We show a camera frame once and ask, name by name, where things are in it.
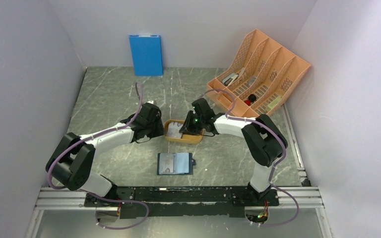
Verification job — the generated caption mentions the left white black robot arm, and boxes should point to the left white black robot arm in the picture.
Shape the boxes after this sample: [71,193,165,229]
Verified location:
[46,102,164,206]

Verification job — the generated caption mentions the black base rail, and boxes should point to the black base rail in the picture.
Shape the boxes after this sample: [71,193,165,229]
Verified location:
[84,186,279,219]

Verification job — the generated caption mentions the grey stapler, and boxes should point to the grey stapler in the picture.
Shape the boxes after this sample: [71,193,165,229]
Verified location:
[222,73,239,86]

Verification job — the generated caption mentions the silver VIP card stack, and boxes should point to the silver VIP card stack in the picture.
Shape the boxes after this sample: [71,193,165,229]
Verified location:
[166,121,183,139]

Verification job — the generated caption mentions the red black stamp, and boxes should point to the red black stamp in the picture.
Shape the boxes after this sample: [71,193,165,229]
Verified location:
[244,94,257,106]

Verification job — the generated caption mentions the navy blue card holder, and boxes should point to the navy blue card holder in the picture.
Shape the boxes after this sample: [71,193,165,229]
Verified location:
[156,152,196,176]

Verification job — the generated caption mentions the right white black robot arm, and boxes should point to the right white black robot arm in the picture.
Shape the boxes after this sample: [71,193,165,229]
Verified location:
[180,98,288,205]

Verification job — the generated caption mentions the grey item in organizer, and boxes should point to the grey item in organizer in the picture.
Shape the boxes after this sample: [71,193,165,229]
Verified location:
[246,76,257,87]

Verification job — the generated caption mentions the orange oval tray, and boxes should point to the orange oval tray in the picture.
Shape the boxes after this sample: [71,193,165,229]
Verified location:
[164,119,203,144]

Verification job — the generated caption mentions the green sticky note pad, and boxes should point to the green sticky note pad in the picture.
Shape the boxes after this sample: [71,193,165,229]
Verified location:
[265,95,281,112]

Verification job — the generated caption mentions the blue folder box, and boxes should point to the blue folder box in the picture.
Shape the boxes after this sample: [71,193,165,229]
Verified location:
[128,35,163,76]

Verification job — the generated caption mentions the orange desk file organizer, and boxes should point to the orange desk file organizer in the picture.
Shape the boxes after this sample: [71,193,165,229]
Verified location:
[206,29,311,118]

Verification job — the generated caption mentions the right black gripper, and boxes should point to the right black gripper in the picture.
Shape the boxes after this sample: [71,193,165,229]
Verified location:
[180,110,204,135]

